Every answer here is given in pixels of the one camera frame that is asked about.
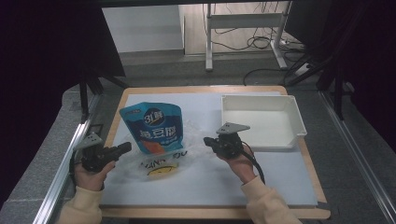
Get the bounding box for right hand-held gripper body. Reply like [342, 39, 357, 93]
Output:
[214, 121, 251, 160]

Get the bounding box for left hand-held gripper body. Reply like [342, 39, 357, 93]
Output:
[73, 133, 108, 173]

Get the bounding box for clear plastic shopping bag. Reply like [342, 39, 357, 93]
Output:
[113, 119, 208, 184]

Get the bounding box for blue food pouch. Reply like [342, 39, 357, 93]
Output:
[119, 101, 185, 156]

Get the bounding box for person's left hand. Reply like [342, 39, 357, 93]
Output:
[73, 160, 117, 191]

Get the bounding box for person's right hand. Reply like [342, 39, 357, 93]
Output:
[218, 146, 258, 186]

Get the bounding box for white plastic tray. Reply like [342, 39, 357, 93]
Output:
[220, 94, 308, 151]

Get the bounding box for pale grey table mat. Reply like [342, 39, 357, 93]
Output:
[100, 91, 319, 208]

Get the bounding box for black stand legs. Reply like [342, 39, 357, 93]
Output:
[284, 52, 356, 121]
[78, 73, 129, 124]

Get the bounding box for white power strip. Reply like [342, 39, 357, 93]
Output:
[293, 63, 313, 77]

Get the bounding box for black curtain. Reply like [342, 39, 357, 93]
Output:
[0, 0, 126, 209]
[284, 0, 396, 157]

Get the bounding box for white panel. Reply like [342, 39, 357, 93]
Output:
[101, 5, 185, 54]

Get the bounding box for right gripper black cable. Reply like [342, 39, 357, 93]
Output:
[241, 141, 266, 185]

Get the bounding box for aluminium rail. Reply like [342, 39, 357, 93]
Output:
[32, 92, 104, 224]
[319, 91, 396, 224]

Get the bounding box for black floor cable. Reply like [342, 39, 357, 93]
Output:
[242, 67, 292, 87]

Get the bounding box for tangle of floor cables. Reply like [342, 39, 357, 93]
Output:
[211, 2, 307, 53]

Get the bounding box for white metal desk frame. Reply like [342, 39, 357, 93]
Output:
[205, 0, 290, 73]

